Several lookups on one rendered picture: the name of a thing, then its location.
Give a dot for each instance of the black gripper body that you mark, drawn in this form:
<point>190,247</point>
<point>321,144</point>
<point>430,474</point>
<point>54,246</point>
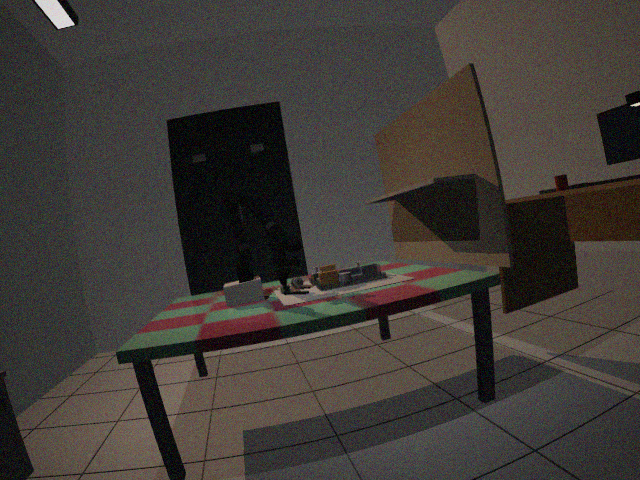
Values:
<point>280,267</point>

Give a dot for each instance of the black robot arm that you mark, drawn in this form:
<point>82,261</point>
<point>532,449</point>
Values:
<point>244,272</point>

